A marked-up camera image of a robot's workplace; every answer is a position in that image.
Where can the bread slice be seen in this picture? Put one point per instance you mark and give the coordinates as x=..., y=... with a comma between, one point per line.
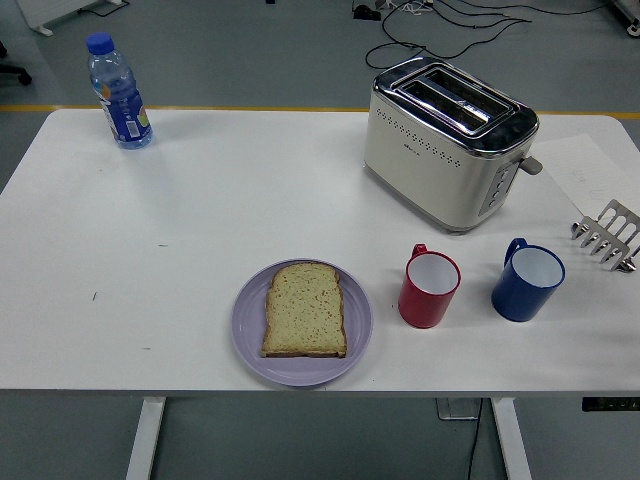
x=305, y=315

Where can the cream and chrome toaster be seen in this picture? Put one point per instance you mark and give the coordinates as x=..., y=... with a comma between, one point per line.
x=425, y=165

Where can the purple plate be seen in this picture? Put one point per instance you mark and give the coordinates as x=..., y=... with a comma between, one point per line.
x=250, y=325

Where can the red mug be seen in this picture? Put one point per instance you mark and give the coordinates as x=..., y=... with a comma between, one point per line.
x=422, y=307

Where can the blue mug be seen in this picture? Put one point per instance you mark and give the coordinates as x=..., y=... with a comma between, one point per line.
x=517, y=300

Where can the water bottle blue cap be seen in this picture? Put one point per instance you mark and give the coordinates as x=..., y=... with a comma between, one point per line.
x=125, y=115

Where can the white table leg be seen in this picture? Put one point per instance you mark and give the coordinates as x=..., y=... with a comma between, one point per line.
x=510, y=440
x=145, y=440

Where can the metal toast rack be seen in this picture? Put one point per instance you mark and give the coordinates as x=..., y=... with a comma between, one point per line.
x=607, y=240

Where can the black table control panel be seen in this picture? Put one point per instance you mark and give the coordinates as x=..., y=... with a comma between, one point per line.
x=610, y=405

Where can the black office chair base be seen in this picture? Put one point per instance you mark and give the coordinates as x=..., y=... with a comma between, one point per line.
x=12, y=70

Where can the white panel stand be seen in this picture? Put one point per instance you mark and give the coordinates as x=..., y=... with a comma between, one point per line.
x=45, y=12

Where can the white equipment leg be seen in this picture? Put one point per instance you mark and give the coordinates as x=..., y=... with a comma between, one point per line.
x=630, y=15

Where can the clear plastic bracket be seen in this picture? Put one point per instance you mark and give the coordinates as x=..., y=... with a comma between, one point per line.
x=457, y=410

